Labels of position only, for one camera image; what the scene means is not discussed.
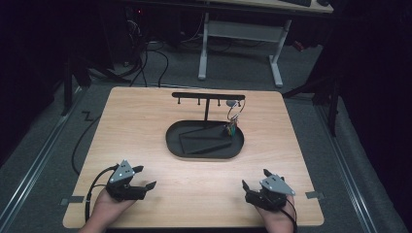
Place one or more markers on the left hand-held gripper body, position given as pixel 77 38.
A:
pixel 122 174

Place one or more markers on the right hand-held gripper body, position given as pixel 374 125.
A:
pixel 275 186

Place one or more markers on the black key stand with tray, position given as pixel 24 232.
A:
pixel 173 142

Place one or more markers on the person's right hand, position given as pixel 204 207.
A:
pixel 278 215

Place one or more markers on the person's left hand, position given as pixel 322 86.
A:
pixel 108 208

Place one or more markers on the grey tape strip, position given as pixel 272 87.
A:
pixel 73 200
pixel 314 195

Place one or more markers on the round grey table grommet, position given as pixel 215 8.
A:
pixel 230 103

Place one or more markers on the black metal stand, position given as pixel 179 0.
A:
pixel 68 87
pixel 333 106

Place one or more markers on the desk with white legs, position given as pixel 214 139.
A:
pixel 246 32

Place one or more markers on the black keyboard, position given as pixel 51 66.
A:
pixel 296 2

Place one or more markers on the metal floor rail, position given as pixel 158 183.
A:
pixel 32 168
pixel 350 181

